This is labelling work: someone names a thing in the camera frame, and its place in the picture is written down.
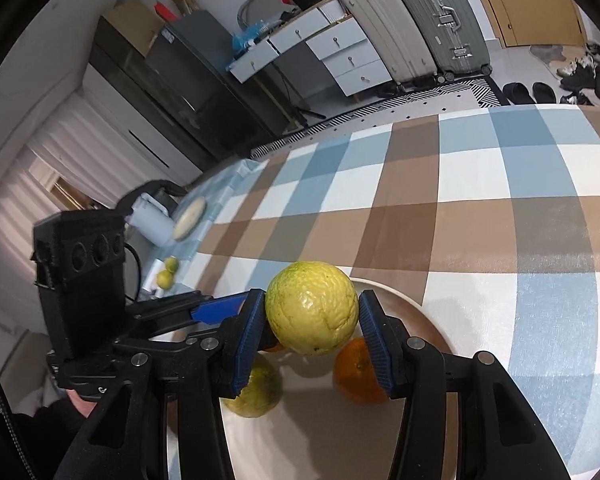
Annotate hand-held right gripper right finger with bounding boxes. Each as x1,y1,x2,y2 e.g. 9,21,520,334
358,290,573,480

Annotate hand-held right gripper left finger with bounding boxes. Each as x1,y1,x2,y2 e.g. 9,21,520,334
55,287,268,480

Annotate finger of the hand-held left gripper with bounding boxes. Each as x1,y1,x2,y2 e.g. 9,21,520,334
122,319,222,347
126,290,248,328

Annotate smooth yellow guava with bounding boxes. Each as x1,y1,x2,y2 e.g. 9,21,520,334
265,261,359,357

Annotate large beige plate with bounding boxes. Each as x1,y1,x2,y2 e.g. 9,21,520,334
165,275,453,480

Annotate person's left forearm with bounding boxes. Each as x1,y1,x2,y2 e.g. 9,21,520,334
7,401,88,480

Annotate person's left hand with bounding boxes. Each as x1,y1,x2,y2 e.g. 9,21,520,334
66,387,102,420

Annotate bumpy yellow-green fruit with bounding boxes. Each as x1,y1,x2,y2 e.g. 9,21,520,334
223,352,283,418

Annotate small white box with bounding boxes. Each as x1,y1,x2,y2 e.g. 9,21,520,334
145,257,162,297

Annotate white kettle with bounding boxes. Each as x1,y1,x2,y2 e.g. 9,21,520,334
130,197,176,246

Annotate white sheer curtain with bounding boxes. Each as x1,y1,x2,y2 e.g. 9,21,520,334
0,110,106,331

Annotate small beige plate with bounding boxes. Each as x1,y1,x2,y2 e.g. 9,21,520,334
172,199,208,242

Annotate black jacket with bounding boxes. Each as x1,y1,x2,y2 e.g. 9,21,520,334
112,179,187,221

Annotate light blue checkered tablecloth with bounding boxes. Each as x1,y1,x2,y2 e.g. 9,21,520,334
140,159,261,301

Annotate dark tall cabinet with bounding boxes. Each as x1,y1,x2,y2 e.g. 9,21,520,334
87,0,291,176

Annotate grey fridge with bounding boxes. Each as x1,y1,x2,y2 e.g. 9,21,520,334
144,9,261,133

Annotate black white patterned rug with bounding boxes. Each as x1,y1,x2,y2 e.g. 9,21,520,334
250,76,503,161

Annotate blue plastic bag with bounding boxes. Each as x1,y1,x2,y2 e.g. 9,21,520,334
228,20,261,59

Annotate black slipper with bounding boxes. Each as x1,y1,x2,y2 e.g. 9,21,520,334
532,81,559,104
502,82,532,106

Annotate white desk with drawers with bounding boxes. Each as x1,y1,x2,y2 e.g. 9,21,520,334
227,0,396,98

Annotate flat cardboard pieces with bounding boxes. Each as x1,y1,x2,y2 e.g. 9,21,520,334
167,0,203,17

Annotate beige suitcase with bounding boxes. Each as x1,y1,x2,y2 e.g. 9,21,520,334
337,0,438,86

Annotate silver suitcase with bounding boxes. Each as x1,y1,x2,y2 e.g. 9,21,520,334
390,0,492,81

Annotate grey door mat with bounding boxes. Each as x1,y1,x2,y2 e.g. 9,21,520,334
530,44,574,64

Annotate pile of mixed shoes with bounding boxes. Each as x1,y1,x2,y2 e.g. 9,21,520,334
555,41,600,109

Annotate wooden door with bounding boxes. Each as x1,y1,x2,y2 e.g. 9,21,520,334
467,0,588,48

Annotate black braided cable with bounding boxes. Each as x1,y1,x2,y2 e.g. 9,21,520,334
0,352,33,480

